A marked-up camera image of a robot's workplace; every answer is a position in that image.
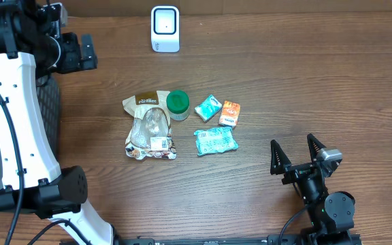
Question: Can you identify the orange tissue pack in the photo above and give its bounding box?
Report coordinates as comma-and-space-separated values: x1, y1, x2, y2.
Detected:
218, 101, 241, 128

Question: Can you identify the large teal wipes pack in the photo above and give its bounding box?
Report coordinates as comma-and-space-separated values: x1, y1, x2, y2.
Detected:
194, 127, 239, 156

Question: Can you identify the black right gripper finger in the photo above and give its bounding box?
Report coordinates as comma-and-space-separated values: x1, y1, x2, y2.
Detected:
307, 133, 326, 162
270, 140, 291, 175

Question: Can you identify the small teal tissue pack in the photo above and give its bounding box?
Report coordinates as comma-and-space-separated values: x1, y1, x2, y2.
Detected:
195, 95, 223, 122

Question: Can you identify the green lid jar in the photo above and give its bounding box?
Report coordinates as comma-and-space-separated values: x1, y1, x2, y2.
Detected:
166, 90, 190, 121

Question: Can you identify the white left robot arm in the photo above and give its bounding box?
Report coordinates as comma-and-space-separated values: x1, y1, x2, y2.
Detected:
0, 1, 119, 244

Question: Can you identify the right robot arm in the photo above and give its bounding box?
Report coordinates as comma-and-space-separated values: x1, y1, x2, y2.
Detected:
270, 133, 361, 244

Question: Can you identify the brown snack bag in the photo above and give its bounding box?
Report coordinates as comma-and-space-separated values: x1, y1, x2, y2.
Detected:
122, 91, 177, 161

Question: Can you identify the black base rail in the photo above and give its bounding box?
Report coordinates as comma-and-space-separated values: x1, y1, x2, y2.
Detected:
116, 234, 363, 245

